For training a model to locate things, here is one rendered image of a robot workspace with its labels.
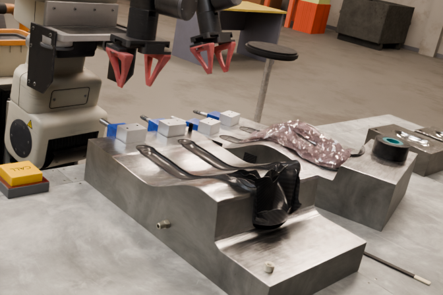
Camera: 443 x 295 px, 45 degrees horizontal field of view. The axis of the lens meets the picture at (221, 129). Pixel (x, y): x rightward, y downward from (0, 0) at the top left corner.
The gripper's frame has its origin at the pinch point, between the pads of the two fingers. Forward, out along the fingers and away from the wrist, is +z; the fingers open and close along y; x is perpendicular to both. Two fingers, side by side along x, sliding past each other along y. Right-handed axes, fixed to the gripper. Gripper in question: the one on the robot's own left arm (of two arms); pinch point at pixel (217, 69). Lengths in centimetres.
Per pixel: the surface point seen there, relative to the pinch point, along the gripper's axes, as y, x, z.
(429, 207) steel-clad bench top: 18, -42, 42
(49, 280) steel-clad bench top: -68, -17, 30
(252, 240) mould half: -42, -35, 31
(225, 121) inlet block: 1.1, 1.3, 13.7
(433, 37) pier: 981, 243, -43
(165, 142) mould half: -30.2, -7.0, 14.7
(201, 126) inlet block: -9.7, 0.3, 13.6
